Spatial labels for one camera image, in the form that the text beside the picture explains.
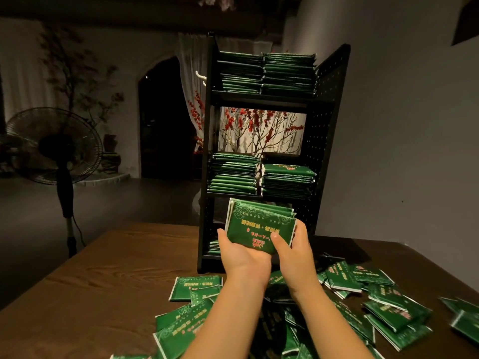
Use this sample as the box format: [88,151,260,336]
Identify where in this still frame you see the person's left forearm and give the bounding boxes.
[182,276,270,359]

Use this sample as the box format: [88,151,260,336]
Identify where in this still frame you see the pink hanging flower decoration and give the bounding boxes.
[196,0,238,12]

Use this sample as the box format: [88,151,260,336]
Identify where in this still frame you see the pile of green packets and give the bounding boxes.
[111,254,479,359]

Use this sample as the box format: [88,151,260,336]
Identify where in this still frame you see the bare branched tree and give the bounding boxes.
[37,22,126,148]

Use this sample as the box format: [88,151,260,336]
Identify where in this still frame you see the person's left hand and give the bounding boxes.
[217,226,273,290]

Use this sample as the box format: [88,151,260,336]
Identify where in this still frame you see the white curtain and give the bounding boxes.
[0,18,58,124]
[176,32,275,154]

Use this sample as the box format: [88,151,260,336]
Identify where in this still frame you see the black metal shelf rack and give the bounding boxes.
[196,33,353,275]

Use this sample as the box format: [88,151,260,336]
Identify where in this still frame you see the person's right forearm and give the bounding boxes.
[292,280,375,359]

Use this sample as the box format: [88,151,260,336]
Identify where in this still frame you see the bundle of green packets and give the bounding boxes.
[224,197,298,256]

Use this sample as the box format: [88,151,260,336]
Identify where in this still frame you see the dark vase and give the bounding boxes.
[99,134,123,174]

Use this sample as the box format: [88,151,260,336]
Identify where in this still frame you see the black standing fan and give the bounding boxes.
[6,107,104,259]

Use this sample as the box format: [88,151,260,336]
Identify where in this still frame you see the person's right hand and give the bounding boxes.
[270,219,319,298]

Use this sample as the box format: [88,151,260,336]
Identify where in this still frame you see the red berry branches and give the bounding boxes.
[187,92,306,156]

